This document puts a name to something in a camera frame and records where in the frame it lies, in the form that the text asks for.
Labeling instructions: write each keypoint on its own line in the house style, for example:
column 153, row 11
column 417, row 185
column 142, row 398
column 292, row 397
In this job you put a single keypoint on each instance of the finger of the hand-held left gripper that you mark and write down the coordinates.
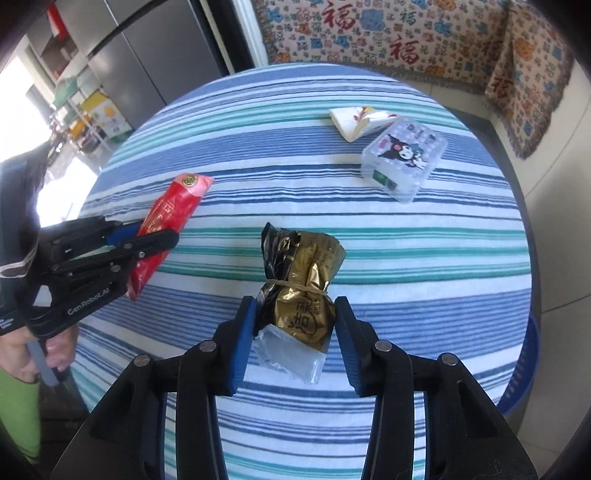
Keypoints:
column 138, row 249
column 92, row 230

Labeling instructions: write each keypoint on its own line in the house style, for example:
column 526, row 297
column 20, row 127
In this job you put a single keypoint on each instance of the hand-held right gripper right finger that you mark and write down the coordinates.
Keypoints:
column 348, row 346

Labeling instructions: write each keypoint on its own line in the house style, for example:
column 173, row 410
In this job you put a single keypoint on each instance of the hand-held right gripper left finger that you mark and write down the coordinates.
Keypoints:
column 242, row 344

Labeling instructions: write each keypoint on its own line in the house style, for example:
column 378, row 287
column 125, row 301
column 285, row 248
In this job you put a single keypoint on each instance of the red snack packet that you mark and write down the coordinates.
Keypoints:
column 171, row 207

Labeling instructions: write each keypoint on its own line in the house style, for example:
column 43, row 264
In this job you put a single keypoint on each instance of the gold and black foil packet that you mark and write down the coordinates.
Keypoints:
column 300, row 323

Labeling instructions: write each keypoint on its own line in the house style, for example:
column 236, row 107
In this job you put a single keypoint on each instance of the person's left hand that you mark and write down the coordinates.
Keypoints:
column 62, row 348

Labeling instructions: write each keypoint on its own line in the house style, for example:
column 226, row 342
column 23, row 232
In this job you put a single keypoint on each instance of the yellow green cardboard box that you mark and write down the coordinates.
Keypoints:
column 108, row 115

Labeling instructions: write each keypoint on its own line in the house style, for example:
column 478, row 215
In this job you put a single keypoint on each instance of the blue green striped tablecloth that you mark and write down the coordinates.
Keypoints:
column 323, row 207

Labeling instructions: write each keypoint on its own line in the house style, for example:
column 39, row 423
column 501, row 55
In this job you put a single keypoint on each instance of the shelf rack with green trays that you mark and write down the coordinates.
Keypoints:
column 69, row 87

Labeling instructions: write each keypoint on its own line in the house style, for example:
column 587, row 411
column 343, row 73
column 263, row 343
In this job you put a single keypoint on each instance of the open shelf cabinet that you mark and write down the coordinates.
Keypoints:
column 55, row 50

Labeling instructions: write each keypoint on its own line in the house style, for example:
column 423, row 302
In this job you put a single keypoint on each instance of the grey refrigerator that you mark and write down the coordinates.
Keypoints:
column 161, row 55

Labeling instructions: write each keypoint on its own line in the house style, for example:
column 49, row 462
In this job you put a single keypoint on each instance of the clear cartoon print box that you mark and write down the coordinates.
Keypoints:
column 406, row 161

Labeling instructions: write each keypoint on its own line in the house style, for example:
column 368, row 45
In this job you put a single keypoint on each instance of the white printed tissue pack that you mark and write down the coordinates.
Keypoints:
column 355, row 122

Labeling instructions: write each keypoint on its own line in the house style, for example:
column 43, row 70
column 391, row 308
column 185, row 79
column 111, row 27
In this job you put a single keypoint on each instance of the printed sofa blanket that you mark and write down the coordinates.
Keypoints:
column 369, row 41

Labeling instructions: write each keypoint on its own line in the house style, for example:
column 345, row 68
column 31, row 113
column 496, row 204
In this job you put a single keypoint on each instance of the printed cushion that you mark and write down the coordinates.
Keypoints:
column 531, row 78

